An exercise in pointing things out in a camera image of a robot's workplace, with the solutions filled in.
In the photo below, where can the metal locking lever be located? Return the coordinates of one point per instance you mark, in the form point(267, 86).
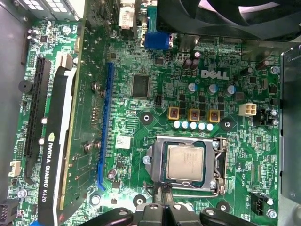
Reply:
point(216, 164)

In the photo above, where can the white barcode sticker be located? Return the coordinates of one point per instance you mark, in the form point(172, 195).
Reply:
point(122, 142)

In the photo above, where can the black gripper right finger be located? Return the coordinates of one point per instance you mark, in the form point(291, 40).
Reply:
point(178, 215)

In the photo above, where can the black PC case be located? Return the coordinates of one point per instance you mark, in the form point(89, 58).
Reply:
point(10, 94)

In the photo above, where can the black square chip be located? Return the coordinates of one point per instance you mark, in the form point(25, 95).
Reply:
point(140, 86)

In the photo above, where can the beige slot latch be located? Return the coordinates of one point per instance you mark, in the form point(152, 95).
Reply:
point(65, 61)

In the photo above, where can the black expansion slot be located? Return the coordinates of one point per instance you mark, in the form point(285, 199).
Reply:
point(37, 106)

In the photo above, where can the black graphics card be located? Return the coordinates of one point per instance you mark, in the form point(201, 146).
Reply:
point(56, 131)

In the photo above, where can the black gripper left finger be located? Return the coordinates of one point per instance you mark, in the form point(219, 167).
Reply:
point(150, 215)

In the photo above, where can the CPU socket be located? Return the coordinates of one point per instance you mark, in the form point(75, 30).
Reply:
point(162, 141)

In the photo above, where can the gold square inductor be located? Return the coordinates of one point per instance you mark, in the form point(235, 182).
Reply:
point(174, 113)
point(194, 115)
point(214, 115)

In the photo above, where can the black fan connector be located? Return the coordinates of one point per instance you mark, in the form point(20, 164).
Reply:
point(258, 203)

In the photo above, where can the white power connector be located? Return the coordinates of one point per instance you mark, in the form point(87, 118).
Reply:
point(247, 109)

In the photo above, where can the silver CPU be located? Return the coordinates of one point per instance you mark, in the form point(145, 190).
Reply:
point(185, 163)

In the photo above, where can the green motherboard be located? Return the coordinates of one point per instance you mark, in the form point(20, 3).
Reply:
point(145, 113)

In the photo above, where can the black round buzzer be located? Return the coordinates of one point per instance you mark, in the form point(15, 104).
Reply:
point(25, 86)

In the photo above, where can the black case fan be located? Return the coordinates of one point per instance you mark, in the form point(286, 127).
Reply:
point(223, 21)

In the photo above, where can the metal socket cover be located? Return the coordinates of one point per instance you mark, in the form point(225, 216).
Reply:
point(155, 162)

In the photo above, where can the blue port connector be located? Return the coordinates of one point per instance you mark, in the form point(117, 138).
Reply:
point(152, 20)

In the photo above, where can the white small connector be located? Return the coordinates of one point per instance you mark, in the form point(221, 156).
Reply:
point(14, 169)

